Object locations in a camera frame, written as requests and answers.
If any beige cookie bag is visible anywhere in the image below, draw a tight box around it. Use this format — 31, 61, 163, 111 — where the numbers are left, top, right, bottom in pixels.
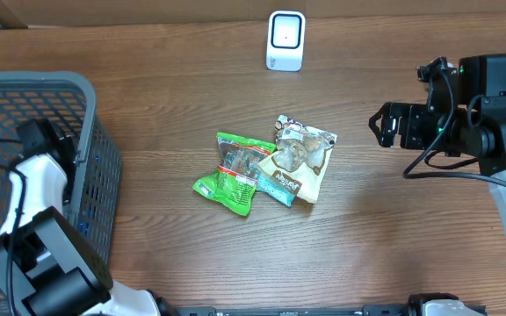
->
258, 115, 337, 204

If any teal snack packet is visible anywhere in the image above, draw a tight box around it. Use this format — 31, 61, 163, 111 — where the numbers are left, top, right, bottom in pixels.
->
257, 173, 295, 207

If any green snack bag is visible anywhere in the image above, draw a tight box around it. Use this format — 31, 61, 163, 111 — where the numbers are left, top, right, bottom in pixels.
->
192, 133, 276, 216

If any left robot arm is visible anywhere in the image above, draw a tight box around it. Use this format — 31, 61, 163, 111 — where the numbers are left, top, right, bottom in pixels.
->
0, 118, 176, 316

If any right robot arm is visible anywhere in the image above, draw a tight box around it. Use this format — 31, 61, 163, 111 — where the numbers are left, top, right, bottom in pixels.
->
368, 54, 506, 237

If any white barcode scanner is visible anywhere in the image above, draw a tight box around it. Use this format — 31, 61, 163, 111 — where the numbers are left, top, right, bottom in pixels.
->
266, 11, 306, 72

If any grey plastic shopping basket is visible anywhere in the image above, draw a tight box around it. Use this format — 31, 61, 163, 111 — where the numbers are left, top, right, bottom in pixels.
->
0, 71, 121, 315

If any cardboard back panel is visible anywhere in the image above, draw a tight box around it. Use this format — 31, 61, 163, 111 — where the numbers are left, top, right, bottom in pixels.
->
0, 0, 506, 28

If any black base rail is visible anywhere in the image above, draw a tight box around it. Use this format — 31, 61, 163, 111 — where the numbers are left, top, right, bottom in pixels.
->
174, 292, 488, 316

